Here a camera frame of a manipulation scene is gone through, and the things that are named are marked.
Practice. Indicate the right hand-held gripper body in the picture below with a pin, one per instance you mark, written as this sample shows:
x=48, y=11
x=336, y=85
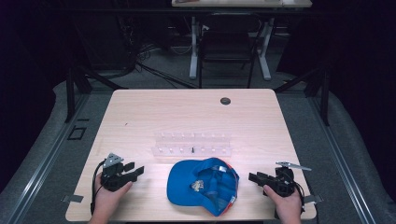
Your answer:
x=281, y=180

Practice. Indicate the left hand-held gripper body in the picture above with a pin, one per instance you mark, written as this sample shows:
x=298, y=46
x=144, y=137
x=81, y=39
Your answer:
x=112, y=177

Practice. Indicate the blue baseball cap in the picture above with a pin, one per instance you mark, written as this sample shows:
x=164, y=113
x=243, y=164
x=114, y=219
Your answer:
x=202, y=186

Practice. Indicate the clear acrylic rack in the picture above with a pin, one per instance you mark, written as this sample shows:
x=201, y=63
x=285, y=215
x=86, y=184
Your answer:
x=192, y=144

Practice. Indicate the person's right hand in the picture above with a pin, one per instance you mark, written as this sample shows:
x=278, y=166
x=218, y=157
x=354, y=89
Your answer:
x=285, y=203

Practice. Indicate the person's left hand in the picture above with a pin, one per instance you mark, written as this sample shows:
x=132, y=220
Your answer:
x=107, y=200

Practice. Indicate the grey tape strip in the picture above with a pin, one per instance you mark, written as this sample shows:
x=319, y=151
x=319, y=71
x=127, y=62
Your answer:
x=72, y=198
x=313, y=199

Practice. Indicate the black metal stand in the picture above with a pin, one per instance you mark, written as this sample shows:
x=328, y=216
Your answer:
x=77, y=90
x=313, y=90

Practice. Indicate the black chair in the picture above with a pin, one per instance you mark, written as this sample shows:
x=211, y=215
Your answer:
x=228, y=46

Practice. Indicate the white-legged desk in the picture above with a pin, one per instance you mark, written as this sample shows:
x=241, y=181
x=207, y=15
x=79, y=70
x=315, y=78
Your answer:
x=239, y=18

